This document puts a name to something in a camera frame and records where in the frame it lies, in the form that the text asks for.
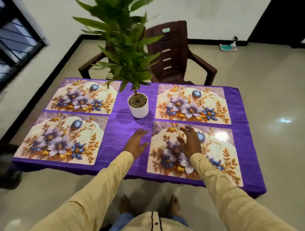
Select window with black bars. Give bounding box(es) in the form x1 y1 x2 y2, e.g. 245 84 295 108
0 0 47 91

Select floral placemat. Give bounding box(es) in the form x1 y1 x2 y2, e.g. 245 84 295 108
45 79 122 115
146 121 244 188
155 84 232 125
13 111 109 165

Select green leafy plant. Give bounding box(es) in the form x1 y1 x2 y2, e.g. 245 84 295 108
72 0 165 96

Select teal dustpan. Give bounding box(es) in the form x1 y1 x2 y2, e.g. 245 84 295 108
219 36 238 52

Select person's right hand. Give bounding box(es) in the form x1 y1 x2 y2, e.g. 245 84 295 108
176 126 203 159

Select dark brown chair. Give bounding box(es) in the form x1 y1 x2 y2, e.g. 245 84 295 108
0 142 23 190

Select person's left forearm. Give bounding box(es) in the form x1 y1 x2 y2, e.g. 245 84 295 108
29 151 135 231

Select person's left hand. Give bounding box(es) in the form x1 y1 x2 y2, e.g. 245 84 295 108
123 129 150 160

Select cream buttoned shirt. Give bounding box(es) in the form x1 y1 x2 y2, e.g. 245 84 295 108
123 210 189 231

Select dark doorway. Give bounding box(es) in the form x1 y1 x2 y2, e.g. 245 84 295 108
247 0 305 49

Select blue trousers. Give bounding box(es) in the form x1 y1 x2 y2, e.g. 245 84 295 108
114 212 190 231

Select purple tablecloth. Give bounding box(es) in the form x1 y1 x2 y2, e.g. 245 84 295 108
11 78 267 199

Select person's foot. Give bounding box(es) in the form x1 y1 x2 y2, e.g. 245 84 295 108
167 194 181 217
119 195 132 215

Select person's right forearm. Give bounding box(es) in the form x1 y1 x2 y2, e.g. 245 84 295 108
189 152 299 231

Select person's right foot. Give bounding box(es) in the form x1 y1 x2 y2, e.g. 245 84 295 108
167 194 181 217

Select person's left foot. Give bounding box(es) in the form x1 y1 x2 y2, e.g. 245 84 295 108
119 195 132 215

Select white plant pot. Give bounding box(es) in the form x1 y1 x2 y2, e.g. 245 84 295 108
127 92 149 119

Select brown plastic chair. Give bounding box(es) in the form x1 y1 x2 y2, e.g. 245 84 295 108
78 20 218 86

